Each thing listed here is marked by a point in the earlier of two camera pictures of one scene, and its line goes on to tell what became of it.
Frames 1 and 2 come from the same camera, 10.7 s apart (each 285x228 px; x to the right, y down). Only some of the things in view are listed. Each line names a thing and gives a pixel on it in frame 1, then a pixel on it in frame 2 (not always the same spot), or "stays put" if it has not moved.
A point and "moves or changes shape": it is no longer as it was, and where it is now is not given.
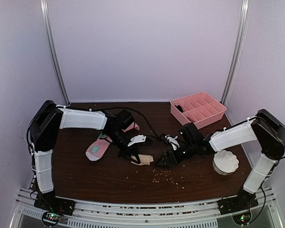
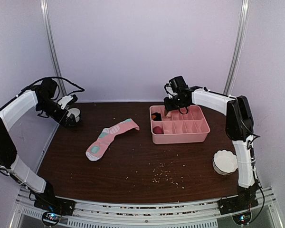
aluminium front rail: (96, 213) stays put
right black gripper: (166, 156) -> (169, 107)
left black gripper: (133, 150) -> (60, 119)
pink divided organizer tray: (201, 109) moves or changes shape
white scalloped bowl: (225, 162) stays put
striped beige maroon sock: (144, 159) -> (168, 114)
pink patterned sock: (97, 148) stays put
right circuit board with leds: (243, 218) stays put
